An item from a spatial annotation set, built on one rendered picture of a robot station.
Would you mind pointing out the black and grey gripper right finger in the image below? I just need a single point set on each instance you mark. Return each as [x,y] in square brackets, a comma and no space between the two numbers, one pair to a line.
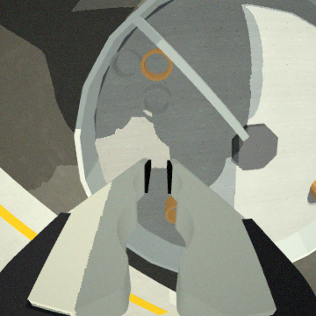
[231,267]

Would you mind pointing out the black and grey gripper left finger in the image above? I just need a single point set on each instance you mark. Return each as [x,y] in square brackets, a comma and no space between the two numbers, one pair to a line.
[76,266]

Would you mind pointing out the bronze bushing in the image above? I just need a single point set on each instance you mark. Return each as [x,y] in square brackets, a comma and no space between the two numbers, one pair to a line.
[150,75]
[169,213]
[313,189]

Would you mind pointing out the grey metal sleeve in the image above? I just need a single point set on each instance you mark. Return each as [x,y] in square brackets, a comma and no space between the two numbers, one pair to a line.
[114,67]
[155,111]

